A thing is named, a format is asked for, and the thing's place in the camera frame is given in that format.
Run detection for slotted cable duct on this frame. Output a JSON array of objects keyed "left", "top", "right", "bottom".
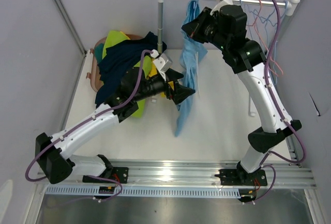
[{"left": 46, "top": 185, "right": 240, "bottom": 199}]

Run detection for lime green shorts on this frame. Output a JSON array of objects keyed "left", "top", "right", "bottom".
[{"left": 102, "top": 29, "right": 153, "bottom": 118}]

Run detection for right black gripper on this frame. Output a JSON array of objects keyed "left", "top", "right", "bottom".
[{"left": 182, "top": 7, "right": 229, "bottom": 52}]

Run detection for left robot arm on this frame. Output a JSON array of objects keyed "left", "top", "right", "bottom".
[{"left": 35, "top": 67, "right": 195, "bottom": 184}]

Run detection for aluminium mounting rail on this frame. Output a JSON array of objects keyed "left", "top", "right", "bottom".
[{"left": 39, "top": 155, "right": 316, "bottom": 189}]

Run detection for purple cable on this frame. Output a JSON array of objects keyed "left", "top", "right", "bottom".
[
  {"left": 24, "top": 49, "right": 158, "bottom": 204},
  {"left": 227, "top": 0, "right": 307, "bottom": 205}
]

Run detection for navy blue shorts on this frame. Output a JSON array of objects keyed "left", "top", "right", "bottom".
[{"left": 94, "top": 31, "right": 168, "bottom": 108}]

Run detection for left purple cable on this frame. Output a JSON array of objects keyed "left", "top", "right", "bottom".
[{"left": 24, "top": 49, "right": 158, "bottom": 204}]

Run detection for pink wire hanger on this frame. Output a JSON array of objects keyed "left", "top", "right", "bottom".
[{"left": 246, "top": 5, "right": 283, "bottom": 76}]

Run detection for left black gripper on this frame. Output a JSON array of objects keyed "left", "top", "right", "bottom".
[{"left": 133, "top": 68, "right": 195, "bottom": 104}]

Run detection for white metal clothes rack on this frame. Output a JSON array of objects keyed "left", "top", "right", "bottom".
[{"left": 157, "top": 0, "right": 300, "bottom": 88}]

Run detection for dark green shorts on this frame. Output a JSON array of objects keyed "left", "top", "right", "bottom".
[{"left": 94, "top": 43, "right": 104, "bottom": 64}]

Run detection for light blue shorts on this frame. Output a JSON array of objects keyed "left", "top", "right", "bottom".
[{"left": 174, "top": 0, "right": 207, "bottom": 137}]

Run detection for yellow shorts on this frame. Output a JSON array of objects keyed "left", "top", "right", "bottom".
[{"left": 146, "top": 63, "right": 174, "bottom": 89}]

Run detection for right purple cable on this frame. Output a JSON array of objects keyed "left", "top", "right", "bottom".
[{"left": 227, "top": 0, "right": 307, "bottom": 205}]

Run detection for pink plastic basin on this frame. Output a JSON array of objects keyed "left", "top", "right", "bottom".
[{"left": 87, "top": 35, "right": 143, "bottom": 93}]

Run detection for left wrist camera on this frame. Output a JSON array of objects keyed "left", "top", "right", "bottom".
[{"left": 151, "top": 49, "right": 173, "bottom": 82}]

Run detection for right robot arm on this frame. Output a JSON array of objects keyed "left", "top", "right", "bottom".
[{"left": 182, "top": 5, "right": 302, "bottom": 186}]

